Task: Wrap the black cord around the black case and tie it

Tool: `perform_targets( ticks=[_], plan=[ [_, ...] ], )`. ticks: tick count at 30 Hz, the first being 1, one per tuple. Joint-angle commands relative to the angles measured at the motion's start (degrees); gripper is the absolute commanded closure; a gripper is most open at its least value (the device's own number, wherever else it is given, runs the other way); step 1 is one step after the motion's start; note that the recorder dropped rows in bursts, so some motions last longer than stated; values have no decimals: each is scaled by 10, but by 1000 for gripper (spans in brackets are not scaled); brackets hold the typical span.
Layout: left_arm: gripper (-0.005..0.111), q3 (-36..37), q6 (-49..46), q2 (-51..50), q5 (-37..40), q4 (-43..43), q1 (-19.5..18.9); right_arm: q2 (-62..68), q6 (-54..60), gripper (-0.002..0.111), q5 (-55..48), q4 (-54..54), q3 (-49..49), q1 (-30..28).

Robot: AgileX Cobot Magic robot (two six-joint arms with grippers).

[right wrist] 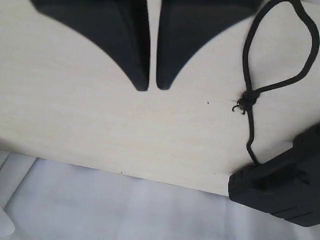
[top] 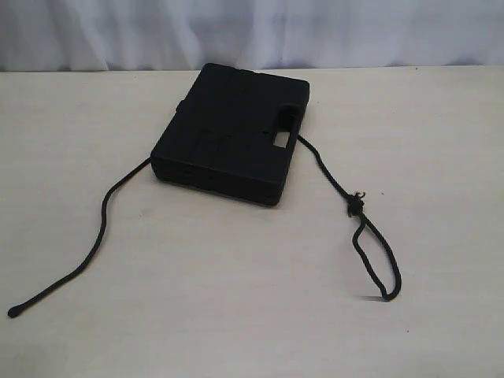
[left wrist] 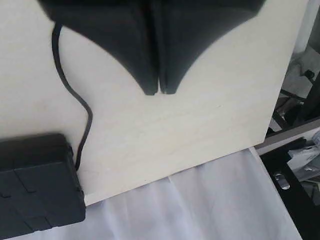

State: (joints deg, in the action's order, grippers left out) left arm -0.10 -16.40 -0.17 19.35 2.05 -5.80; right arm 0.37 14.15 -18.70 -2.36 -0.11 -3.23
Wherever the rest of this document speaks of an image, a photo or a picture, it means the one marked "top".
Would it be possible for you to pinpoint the white background curtain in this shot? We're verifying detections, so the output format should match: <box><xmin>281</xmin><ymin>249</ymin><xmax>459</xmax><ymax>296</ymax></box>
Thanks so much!
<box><xmin>1</xmin><ymin>1</ymin><xmax>503</xmax><ymax>71</ymax></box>

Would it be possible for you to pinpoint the black plastic carry case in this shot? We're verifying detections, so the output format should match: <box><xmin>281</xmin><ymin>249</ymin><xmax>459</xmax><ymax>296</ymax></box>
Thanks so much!
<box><xmin>150</xmin><ymin>63</ymin><xmax>310</xmax><ymax>206</ymax></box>

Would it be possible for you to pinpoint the black braided rope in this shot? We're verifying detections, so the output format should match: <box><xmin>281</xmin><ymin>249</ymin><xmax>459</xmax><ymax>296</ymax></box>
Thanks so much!
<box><xmin>7</xmin><ymin>135</ymin><xmax>402</xmax><ymax>317</ymax></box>

